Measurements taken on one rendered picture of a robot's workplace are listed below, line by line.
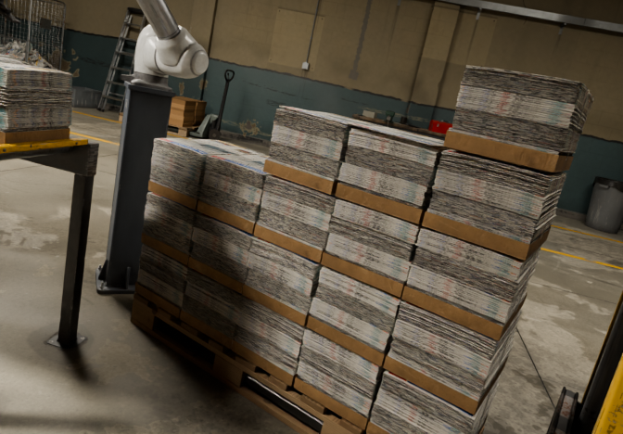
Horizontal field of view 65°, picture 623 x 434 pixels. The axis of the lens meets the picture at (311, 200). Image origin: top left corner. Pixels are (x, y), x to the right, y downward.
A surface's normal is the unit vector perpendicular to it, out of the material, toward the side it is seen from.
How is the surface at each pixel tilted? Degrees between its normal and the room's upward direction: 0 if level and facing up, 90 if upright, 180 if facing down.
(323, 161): 90
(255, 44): 90
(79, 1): 90
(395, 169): 90
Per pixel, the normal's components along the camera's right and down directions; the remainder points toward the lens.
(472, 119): -0.55, 0.07
